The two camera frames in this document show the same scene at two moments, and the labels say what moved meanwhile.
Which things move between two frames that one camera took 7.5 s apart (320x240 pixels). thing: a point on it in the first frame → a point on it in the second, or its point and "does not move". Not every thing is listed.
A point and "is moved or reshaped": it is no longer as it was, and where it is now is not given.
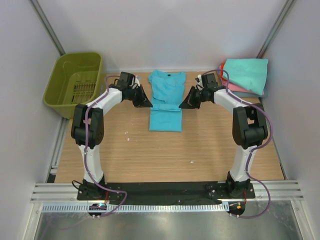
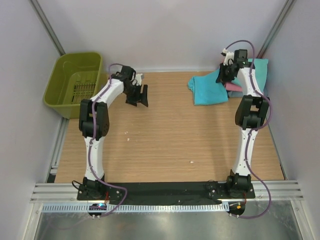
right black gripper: [195, 96] → [225, 74]
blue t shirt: [168, 91] is moved or reshaped
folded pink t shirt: [235, 87] does not move
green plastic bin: [77, 78] does not move
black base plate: [179, 193] does not move
